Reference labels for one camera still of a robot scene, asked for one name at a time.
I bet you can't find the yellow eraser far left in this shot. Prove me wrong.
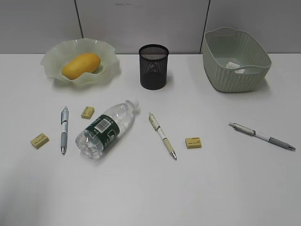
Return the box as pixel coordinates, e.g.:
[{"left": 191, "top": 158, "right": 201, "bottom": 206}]
[{"left": 31, "top": 133, "right": 49, "bottom": 149}]

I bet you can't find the clear water bottle green label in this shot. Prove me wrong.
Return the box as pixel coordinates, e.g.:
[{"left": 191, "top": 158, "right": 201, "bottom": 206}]
[{"left": 75, "top": 99, "right": 139, "bottom": 159}]

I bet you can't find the pale green wavy glass bowl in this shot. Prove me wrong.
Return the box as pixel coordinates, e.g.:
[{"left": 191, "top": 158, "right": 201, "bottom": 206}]
[{"left": 40, "top": 38, "right": 121, "bottom": 90}]

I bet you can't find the waste paper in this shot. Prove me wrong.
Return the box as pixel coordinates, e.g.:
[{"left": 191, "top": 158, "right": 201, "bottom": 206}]
[{"left": 226, "top": 61, "right": 245, "bottom": 73}]

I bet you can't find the yellow eraser near bowl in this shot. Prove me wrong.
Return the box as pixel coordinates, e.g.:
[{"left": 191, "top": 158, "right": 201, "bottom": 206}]
[{"left": 81, "top": 106, "right": 95, "bottom": 119}]

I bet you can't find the black mesh pen holder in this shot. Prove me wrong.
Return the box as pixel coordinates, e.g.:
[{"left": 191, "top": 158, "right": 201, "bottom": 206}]
[{"left": 138, "top": 44, "right": 169, "bottom": 90}]

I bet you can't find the yellow mango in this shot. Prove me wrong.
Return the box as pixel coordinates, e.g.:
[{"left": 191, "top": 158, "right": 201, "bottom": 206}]
[{"left": 62, "top": 53, "right": 101, "bottom": 80}]

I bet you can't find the beige white click pen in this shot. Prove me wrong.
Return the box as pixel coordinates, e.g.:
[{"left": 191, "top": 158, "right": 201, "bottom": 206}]
[{"left": 149, "top": 112, "right": 177, "bottom": 161}]

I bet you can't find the pale green woven basket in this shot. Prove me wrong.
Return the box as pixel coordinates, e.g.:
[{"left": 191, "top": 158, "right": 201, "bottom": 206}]
[{"left": 203, "top": 27, "right": 272, "bottom": 93}]

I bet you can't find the silver grey click pen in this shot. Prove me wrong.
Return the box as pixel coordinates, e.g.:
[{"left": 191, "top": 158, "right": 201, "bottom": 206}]
[{"left": 229, "top": 122, "right": 296, "bottom": 151}]

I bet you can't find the yellow eraser centre right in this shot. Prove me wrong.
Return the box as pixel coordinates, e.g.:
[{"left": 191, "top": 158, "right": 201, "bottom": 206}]
[{"left": 185, "top": 137, "right": 202, "bottom": 149}]

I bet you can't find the blue grey click pen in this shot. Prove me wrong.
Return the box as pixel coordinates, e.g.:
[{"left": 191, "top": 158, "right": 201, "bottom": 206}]
[{"left": 61, "top": 106, "right": 69, "bottom": 155}]

